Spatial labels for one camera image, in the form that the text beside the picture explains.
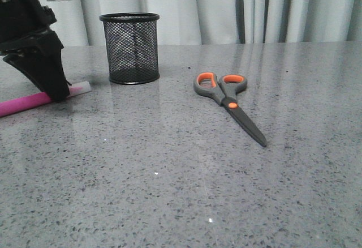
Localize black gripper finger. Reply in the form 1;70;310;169
2;29;70;101

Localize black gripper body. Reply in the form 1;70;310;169
0;0;83;58

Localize pink highlighter pen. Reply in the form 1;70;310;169
1;81;91;117

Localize grey orange scissors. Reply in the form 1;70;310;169
193;72;267;147

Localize black mesh pen holder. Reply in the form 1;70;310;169
100;12;160;85

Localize grey curtain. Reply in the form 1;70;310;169
45;0;362;46

